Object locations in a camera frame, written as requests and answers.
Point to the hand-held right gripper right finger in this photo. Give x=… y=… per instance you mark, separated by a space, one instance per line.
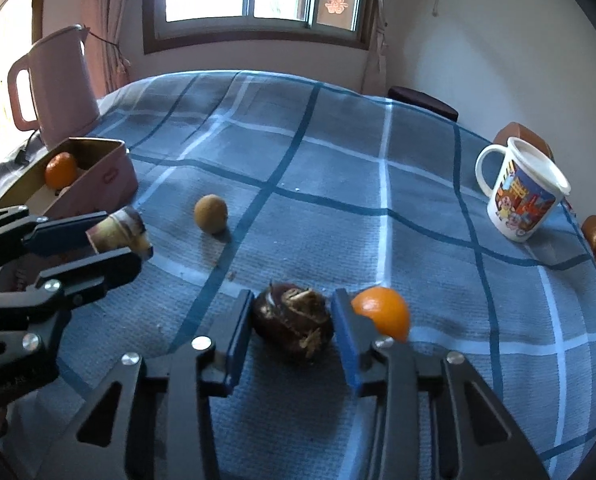
x=348 y=345

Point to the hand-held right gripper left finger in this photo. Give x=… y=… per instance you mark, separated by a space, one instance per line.
x=239 y=340

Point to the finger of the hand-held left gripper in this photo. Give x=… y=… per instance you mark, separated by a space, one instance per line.
x=93 y=272
x=63 y=234

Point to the dark brown water chestnut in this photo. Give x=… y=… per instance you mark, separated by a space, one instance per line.
x=283 y=325

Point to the orange mandarin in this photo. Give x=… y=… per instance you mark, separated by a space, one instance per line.
x=61 y=171
x=385 y=312

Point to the pink tin box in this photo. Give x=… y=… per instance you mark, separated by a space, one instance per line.
x=113 y=180

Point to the tan longan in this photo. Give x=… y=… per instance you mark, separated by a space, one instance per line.
x=211 y=213

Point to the pink electric kettle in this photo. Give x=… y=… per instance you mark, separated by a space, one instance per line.
x=63 y=90

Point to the white cartoon print mug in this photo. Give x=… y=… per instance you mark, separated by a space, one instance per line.
x=523 y=200

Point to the pink curtain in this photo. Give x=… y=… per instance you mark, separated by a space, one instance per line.
x=113 y=10

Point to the dark stool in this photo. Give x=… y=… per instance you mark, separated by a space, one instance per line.
x=423 y=102

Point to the orange-brown wooden chair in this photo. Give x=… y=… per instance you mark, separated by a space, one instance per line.
x=520 y=132

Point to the pale narrow curtain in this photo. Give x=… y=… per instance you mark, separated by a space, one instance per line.
x=378 y=35

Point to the red window decoration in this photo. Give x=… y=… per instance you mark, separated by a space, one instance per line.
x=336 y=2

